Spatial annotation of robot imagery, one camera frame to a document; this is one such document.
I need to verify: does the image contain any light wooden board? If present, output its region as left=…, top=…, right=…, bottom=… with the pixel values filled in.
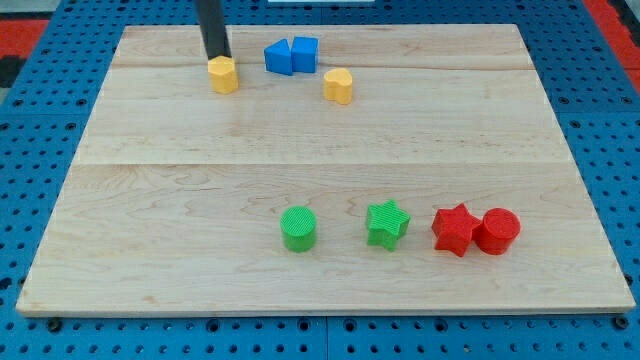
left=16, top=24, right=635, bottom=318

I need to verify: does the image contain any red star block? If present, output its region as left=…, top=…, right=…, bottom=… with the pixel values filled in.
left=431, top=203, right=482, bottom=257

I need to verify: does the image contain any blue triangle block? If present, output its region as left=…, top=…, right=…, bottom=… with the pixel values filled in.
left=263, top=38, right=293, bottom=76

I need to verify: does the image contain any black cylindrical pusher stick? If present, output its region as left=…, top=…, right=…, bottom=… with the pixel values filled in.
left=194, top=0, right=231, bottom=60

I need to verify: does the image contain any yellow hexagon block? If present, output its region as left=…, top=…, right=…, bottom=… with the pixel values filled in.
left=207, top=55, right=239, bottom=94

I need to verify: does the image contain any red cylinder block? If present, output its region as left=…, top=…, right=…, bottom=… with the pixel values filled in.
left=474, top=208, right=521, bottom=255

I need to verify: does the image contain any blue cube block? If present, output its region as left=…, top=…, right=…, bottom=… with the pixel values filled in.
left=291, top=37, right=319, bottom=73

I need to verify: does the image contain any green cylinder block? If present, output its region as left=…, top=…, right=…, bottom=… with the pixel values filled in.
left=280, top=206, right=317, bottom=253

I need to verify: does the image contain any green star block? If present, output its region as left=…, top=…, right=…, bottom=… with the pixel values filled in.
left=365, top=199, right=411, bottom=252

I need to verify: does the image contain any yellow heart block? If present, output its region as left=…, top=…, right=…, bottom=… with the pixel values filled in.
left=323, top=68, right=353, bottom=105

